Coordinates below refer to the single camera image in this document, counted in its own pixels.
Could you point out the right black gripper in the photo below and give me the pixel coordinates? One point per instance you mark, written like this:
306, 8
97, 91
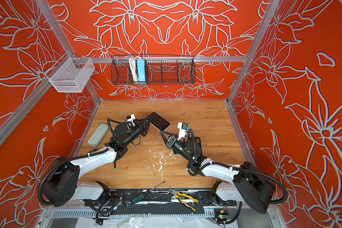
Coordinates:
171, 141

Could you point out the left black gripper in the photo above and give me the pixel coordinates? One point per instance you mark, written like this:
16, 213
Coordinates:
143, 128

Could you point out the black phone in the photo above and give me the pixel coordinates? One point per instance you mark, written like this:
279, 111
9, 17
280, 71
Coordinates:
158, 121

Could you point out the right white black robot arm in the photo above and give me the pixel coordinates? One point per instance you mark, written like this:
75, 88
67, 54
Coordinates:
244, 183

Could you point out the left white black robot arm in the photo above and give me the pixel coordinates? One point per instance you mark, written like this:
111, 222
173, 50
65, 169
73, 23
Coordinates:
61, 182

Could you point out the grey-green glasses case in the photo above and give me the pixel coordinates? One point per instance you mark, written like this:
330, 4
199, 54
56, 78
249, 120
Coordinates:
97, 136

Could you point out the light blue box in basket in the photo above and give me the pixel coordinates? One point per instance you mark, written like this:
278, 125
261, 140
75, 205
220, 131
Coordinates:
141, 71

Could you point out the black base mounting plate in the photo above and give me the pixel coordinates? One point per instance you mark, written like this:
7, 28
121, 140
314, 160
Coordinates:
205, 197

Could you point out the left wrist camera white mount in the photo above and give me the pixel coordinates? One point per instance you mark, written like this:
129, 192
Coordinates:
130, 121

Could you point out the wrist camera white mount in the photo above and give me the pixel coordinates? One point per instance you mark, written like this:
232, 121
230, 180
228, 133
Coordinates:
183, 130
130, 121

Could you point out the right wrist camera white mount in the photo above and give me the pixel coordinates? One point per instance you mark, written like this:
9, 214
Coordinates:
183, 130

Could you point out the black wire wall basket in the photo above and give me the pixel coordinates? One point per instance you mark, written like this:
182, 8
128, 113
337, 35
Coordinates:
160, 70

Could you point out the green handled screwdriver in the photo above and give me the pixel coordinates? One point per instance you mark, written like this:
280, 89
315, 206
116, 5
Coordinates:
140, 197

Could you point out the white mesh wall basket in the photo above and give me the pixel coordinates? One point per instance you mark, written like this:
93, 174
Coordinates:
70, 77

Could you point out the circuit board with wires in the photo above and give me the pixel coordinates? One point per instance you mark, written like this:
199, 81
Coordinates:
222, 216

